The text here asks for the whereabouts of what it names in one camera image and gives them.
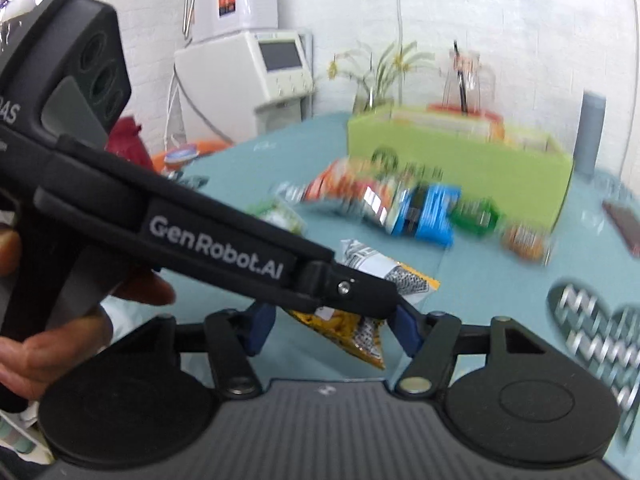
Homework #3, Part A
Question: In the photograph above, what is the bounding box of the silver snack packet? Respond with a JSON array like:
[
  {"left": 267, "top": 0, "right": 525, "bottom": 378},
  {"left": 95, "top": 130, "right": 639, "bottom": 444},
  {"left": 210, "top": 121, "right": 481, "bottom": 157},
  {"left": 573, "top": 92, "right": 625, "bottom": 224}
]
[{"left": 357, "top": 180, "right": 401, "bottom": 226}]

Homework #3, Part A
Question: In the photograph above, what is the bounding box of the red cloth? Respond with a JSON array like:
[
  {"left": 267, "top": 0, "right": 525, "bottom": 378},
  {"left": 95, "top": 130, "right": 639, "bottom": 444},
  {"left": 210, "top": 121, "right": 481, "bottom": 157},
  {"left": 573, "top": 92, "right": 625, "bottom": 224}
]
[{"left": 105, "top": 116, "right": 153, "bottom": 171}]

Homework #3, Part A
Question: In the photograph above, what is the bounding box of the green and white snack packet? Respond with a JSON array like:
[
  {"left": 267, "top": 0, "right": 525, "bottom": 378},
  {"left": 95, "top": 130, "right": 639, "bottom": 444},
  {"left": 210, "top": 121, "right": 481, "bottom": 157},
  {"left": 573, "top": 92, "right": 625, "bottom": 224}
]
[{"left": 247, "top": 197, "right": 306, "bottom": 236}]

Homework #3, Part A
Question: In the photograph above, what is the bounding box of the person's left hand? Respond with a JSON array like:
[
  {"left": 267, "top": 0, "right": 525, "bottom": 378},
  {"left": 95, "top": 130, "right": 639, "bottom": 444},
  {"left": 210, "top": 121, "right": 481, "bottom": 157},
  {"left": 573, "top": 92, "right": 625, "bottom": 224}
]
[{"left": 0, "top": 234, "right": 177, "bottom": 403}]

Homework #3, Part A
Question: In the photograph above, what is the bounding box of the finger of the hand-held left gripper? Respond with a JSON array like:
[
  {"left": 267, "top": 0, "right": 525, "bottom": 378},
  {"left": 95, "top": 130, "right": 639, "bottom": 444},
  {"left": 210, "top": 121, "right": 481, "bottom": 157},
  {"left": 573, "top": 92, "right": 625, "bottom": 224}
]
[{"left": 300, "top": 259, "right": 407, "bottom": 322}]

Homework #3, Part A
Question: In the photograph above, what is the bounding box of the small yellow stick snack packet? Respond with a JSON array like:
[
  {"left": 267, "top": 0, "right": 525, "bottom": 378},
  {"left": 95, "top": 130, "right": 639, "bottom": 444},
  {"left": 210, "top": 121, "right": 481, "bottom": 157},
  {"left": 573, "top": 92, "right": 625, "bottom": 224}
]
[{"left": 287, "top": 239, "right": 441, "bottom": 371}]

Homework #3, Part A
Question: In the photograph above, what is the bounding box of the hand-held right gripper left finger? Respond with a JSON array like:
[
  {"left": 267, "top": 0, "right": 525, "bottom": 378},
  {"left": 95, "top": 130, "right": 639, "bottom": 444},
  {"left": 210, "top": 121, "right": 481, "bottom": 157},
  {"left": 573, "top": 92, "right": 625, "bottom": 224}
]
[{"left": 150, "top": 302, "right": 277, "bottom": 398}]

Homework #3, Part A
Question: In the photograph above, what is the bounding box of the small green snack packet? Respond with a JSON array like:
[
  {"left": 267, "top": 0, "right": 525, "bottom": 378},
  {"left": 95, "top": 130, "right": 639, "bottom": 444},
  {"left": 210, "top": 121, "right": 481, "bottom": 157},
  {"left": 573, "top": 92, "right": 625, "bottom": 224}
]
[{"left": 450, "top": 199, "right": 501, "bottom": 236}]

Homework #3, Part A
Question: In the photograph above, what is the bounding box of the grey cylinder speaker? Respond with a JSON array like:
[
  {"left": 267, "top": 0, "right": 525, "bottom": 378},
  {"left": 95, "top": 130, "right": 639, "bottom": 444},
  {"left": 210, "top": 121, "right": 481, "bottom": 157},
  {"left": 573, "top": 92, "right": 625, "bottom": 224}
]
[{"left": 575, "top": 91, "right": 607, "bottom": 176}]

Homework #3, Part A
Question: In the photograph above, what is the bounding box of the white machine with screen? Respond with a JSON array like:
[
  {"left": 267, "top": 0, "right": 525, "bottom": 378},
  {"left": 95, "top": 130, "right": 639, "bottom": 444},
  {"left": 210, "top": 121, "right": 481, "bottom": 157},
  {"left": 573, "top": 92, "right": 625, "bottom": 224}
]
[{"left": 172, "top": 30, "right": 316, "bottom": 146}]

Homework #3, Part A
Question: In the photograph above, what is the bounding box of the clear glass jar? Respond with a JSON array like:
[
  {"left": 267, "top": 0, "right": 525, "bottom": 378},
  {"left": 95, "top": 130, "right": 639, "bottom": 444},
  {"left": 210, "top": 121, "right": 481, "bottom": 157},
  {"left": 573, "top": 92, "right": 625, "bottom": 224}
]
[{"left": 440, "top": 40, "right": 496, "bottom": 111}]

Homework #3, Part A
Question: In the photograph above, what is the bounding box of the green cardboard box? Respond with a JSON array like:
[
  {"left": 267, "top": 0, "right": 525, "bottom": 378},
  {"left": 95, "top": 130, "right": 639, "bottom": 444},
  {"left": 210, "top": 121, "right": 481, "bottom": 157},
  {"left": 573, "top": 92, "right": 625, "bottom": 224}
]
[{"left": 346, "top": 102, "right": 575, "bottom": 233}]

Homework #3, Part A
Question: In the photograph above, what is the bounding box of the small orange snack packet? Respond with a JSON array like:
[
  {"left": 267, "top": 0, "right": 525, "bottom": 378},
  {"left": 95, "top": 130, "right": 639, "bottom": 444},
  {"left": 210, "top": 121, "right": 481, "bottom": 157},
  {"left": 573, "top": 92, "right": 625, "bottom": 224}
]
[{"left": 502, "top": 222, "right": 548, "bottom": 263}]

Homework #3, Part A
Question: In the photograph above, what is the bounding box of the teal tablecloth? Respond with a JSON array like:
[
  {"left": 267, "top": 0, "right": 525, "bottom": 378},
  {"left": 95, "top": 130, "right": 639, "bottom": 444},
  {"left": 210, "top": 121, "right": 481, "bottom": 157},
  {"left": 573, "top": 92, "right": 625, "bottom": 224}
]
[{"left": 165, "top": 110, "right": 640, "bottom": 461}]

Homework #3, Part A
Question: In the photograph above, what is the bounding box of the green potted plant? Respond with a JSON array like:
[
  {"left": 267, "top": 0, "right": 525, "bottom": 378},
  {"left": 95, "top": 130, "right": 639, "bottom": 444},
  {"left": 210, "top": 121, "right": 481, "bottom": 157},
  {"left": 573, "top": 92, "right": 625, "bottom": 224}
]
[{"left": 327, "top": 40, "right": 436, "bottom": 111}]

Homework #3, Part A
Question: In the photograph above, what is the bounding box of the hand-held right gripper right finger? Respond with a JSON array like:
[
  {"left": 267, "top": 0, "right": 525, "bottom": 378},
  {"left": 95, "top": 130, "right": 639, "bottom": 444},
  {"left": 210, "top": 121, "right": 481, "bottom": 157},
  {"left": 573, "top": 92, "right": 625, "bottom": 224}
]
[{"left": 389, "top": 307, "right": 548, "bottom": 397}]

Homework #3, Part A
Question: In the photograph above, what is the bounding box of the blue cookie packet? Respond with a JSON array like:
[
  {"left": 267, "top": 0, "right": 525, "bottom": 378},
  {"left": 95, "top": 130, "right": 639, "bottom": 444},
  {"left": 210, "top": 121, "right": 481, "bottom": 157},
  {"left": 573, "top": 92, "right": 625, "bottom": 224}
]
[{"left": 390, "top": 182, "right": 462, "bottom": 250}]

